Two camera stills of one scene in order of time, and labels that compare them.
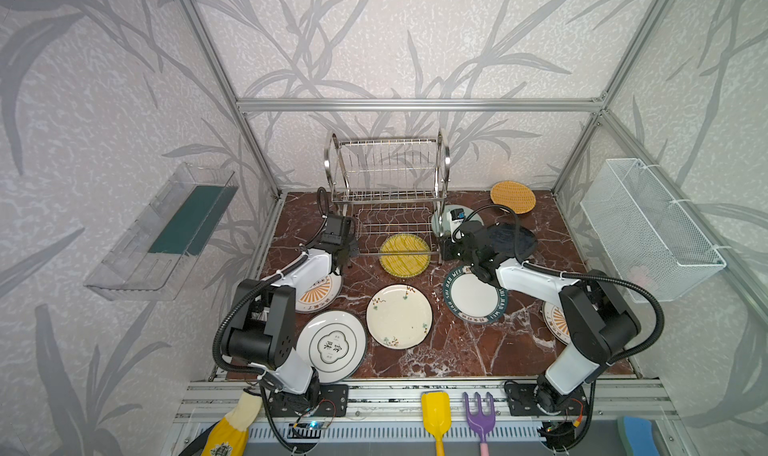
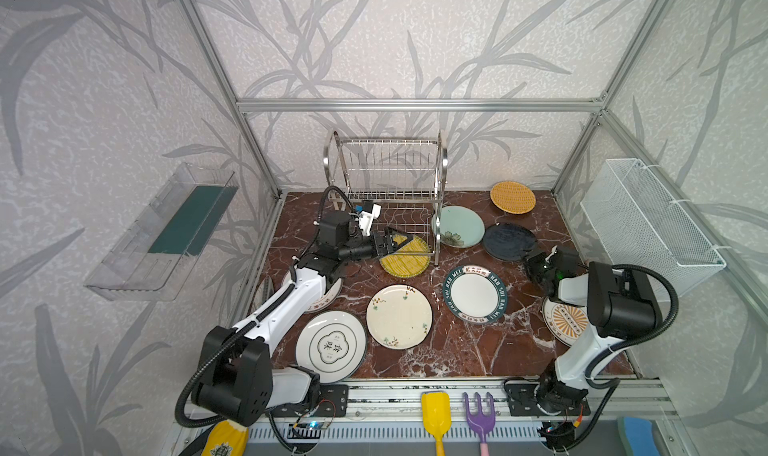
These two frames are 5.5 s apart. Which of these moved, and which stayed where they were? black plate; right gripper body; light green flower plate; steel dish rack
Moved: right gripper body
Stayed: black plate; light green flower plate; steel dish rack
